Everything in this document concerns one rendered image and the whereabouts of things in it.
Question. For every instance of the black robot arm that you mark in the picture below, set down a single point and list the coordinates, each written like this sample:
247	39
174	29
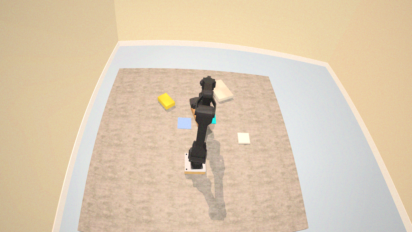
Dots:
204	115

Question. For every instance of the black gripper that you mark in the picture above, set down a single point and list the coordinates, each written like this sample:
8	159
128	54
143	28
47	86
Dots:
206	102

